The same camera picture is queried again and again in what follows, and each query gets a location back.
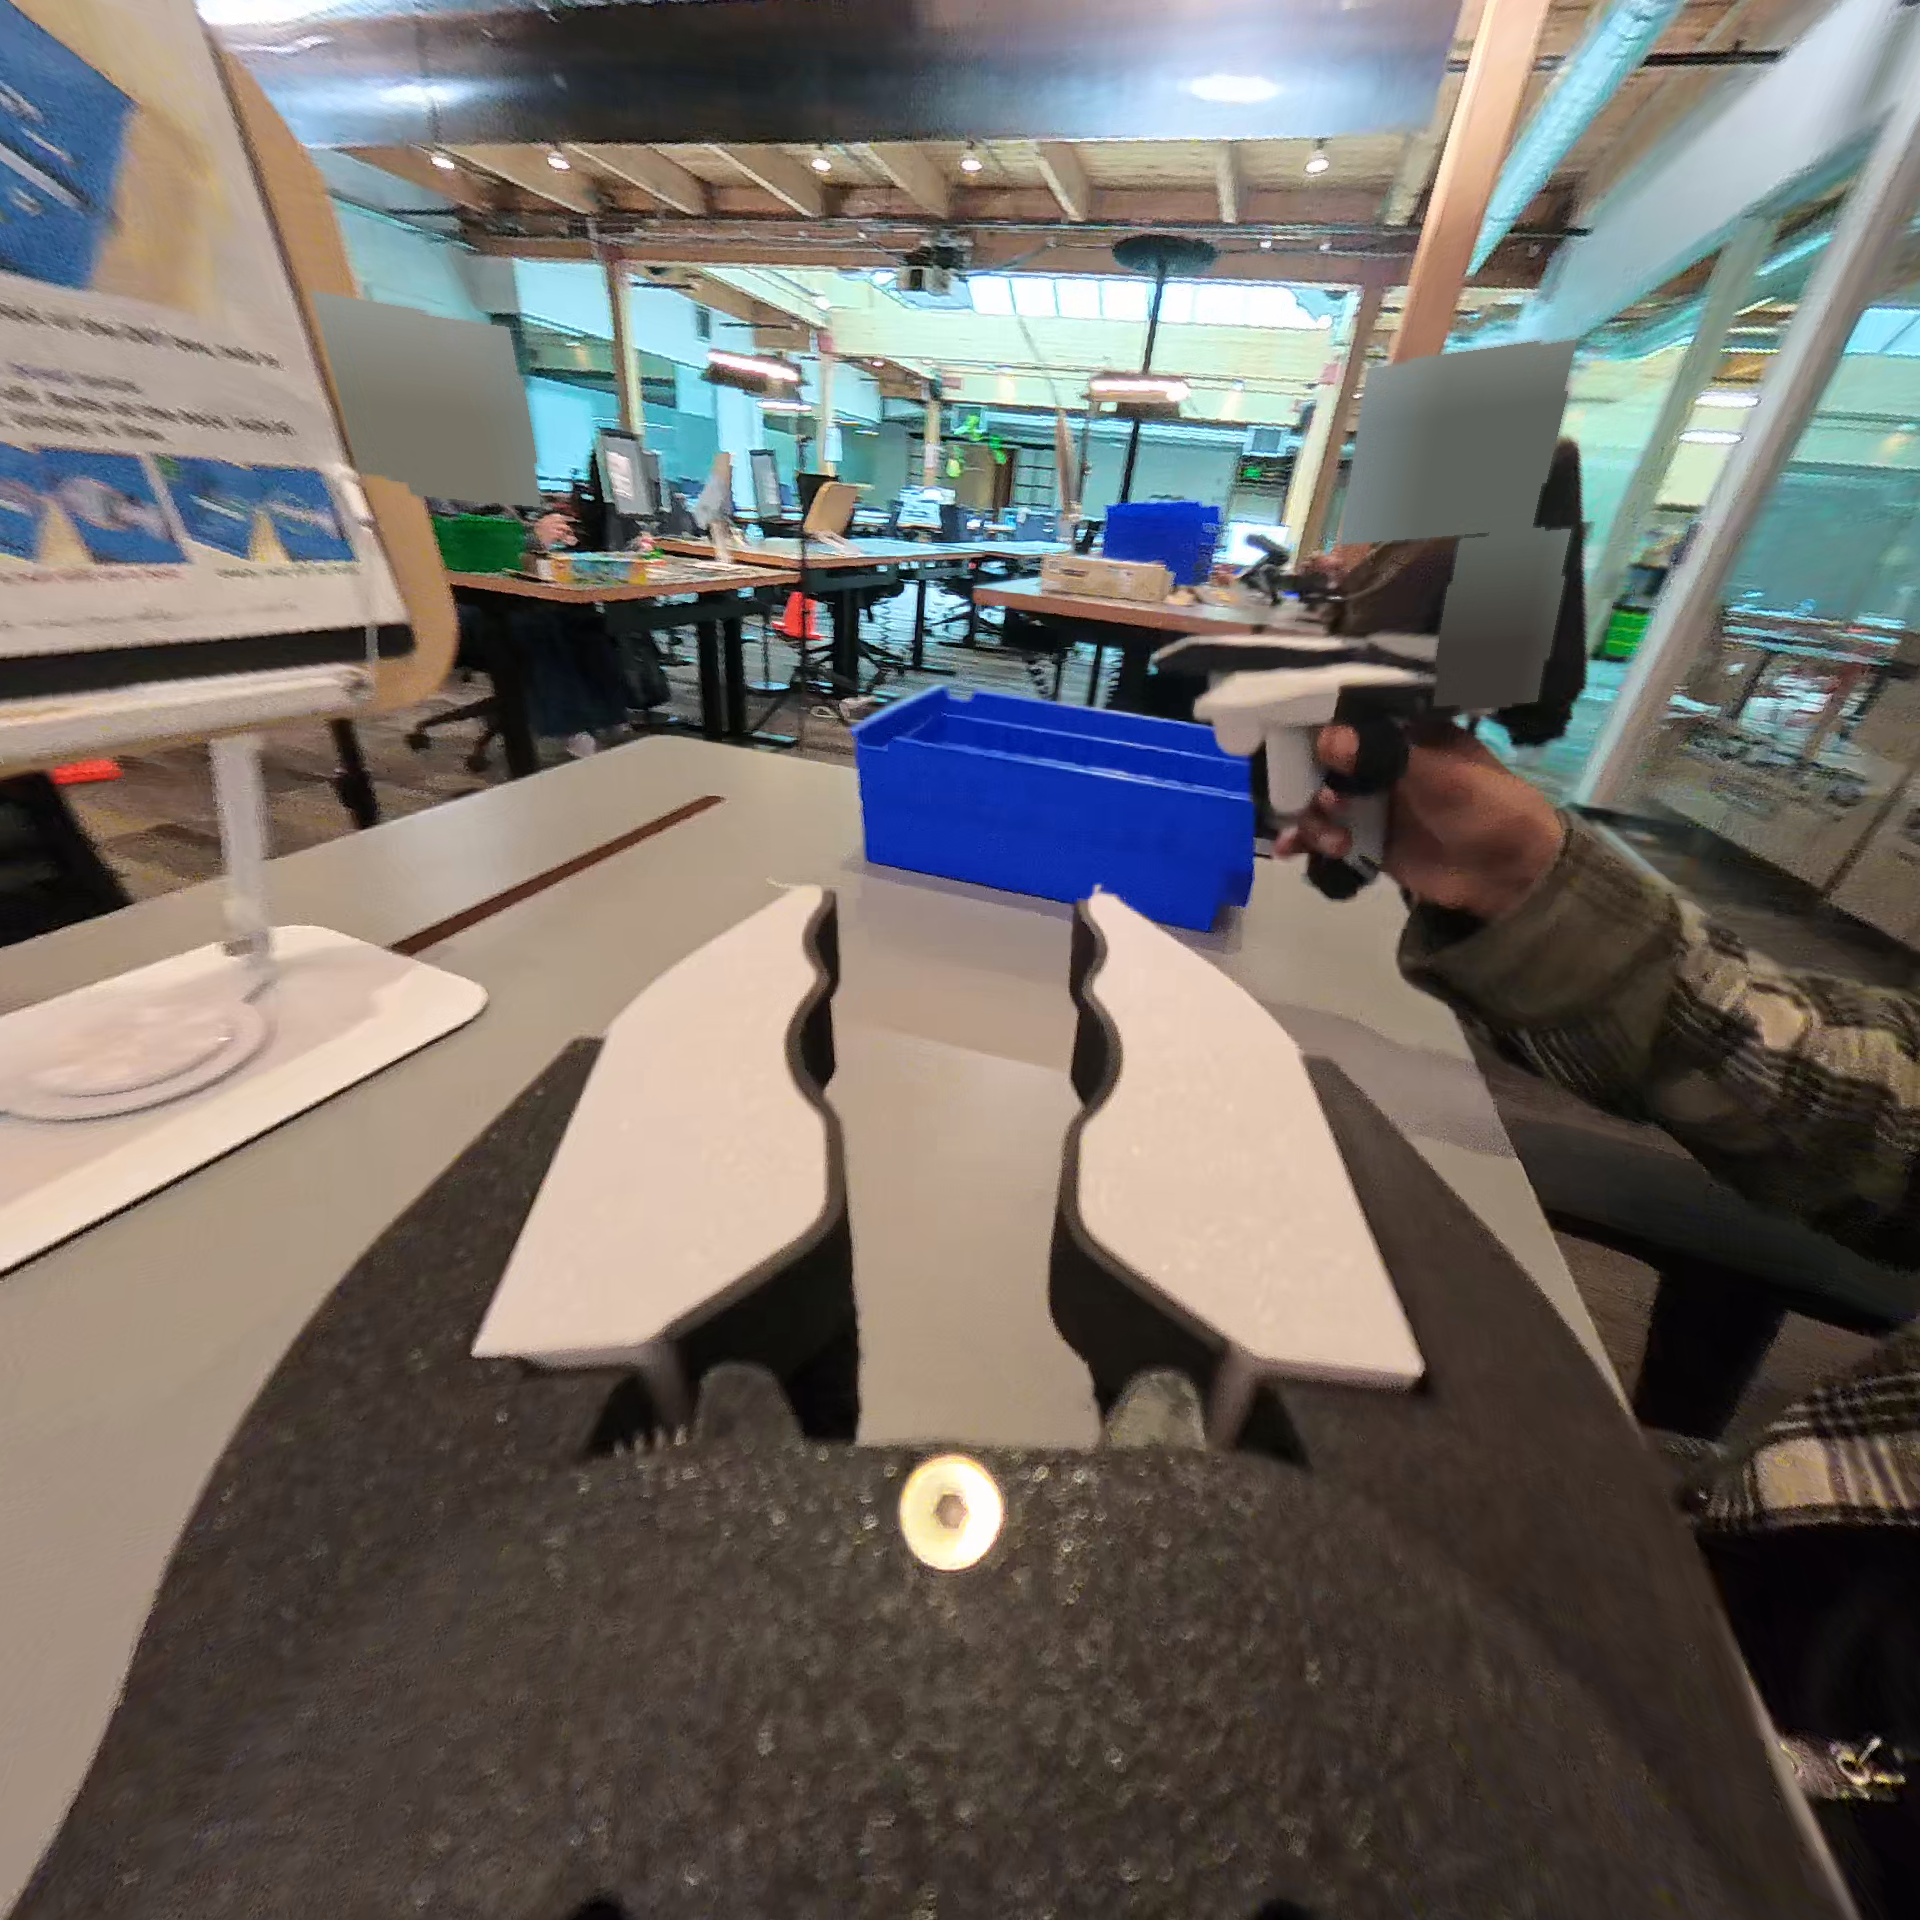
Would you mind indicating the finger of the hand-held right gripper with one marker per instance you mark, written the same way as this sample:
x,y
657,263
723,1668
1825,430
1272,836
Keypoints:
x,y
1277,648
1277,694

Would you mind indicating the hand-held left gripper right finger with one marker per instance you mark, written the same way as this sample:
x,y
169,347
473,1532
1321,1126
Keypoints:
x,y
1230,1184

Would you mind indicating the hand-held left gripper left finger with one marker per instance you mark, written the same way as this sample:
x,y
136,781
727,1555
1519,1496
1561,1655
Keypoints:
x,y
675,1171

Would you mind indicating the blue plastic bin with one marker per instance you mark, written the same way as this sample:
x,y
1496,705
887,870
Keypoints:
x,y
1049,839

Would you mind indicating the person's right forearm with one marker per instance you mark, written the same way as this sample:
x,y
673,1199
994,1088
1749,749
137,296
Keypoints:
x,y
1681,1051

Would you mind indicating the person's right hand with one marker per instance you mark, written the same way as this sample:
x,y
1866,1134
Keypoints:
x,y
1470,839

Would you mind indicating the tall blue storage crate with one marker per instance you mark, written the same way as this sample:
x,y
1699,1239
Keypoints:
x,y
1162,542

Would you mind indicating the flat cardboard box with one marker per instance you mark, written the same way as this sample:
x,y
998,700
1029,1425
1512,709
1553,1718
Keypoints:
x,y
1109,580

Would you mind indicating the wooden top office desk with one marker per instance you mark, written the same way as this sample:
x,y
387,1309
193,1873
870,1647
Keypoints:
x,y
1079,605
690,588

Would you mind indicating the instruction sheet on white stand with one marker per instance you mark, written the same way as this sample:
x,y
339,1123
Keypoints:
x,y
376,991

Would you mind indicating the black pole patio heater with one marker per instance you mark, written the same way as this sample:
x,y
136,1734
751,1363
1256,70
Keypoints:
x,y
1162,253

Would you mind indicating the orange traffic cone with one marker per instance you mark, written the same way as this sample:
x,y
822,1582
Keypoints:
x,y
792,623
90,771

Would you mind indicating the colourful toy box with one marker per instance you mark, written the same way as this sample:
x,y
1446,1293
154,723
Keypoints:
x,y
599,571

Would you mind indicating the person's plaid shirt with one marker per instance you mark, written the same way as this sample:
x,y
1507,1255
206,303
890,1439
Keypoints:
x,y
1829,1440

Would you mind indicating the green plastic bin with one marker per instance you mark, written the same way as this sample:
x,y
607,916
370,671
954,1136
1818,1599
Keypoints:
x,y
481,542

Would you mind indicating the printed instruction sheet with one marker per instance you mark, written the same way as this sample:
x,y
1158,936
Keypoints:
x,y
149,389

